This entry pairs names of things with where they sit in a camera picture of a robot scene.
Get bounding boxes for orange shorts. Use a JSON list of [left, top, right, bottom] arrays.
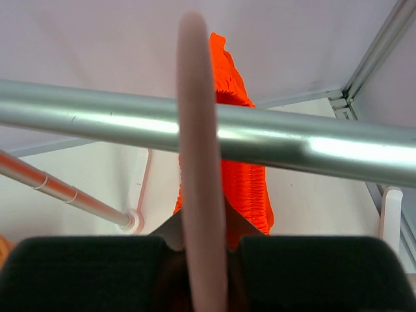
[[173, 31, 276, 251]]

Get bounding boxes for pink clothes hanger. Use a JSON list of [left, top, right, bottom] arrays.
[[176, 12, 228, 311]]

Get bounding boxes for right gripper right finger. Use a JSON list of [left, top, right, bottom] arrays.
[[228, 236, 415, 311]]

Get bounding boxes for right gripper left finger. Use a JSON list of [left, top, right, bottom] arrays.
[[1, 236, 185, 311]]

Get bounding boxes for orange plastic basket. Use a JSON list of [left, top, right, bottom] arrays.
[[0, 235, 16, 268]]

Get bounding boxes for silver clothes rack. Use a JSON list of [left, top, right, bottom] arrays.
[[1, 81, 415, 235]]

